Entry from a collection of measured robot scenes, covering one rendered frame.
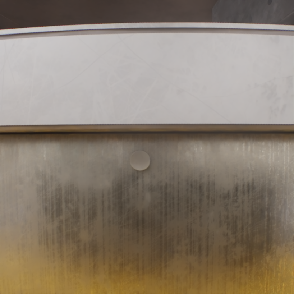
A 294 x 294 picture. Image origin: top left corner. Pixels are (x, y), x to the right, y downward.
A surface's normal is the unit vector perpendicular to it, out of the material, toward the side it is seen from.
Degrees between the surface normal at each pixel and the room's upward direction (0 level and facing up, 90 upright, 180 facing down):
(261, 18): 90
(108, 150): 90
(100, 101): 90
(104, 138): 90
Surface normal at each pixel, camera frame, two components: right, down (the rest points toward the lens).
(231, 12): -0.99, 0.00
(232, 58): -0.01, 0.02
